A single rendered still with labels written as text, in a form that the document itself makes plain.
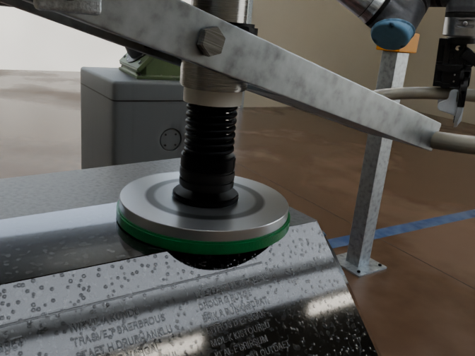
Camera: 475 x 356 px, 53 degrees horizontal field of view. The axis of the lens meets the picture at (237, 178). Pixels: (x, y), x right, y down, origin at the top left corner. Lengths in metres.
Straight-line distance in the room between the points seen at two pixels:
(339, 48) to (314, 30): 0.56
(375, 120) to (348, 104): 0.07
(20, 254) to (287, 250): 0.30
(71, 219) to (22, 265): 0.12
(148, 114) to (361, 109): 1.00
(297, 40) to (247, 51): 6.45
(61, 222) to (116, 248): 0.09
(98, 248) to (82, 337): 0.10
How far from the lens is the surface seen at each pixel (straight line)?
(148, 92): 1.57
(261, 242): 0.54
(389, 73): 2.15
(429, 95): 1.30
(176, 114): 1.62
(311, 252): 0.62
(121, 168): 0.80
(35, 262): 0.51
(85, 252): 0.53
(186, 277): 0.53
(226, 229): 0.52
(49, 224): 0.60
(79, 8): 0.41
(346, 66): 7.65
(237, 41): 0.52
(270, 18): 6.67
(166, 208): 0.57
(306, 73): 0.59
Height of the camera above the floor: 1.04
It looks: 18 degrees down
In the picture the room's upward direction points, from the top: 5 degrees clockwise
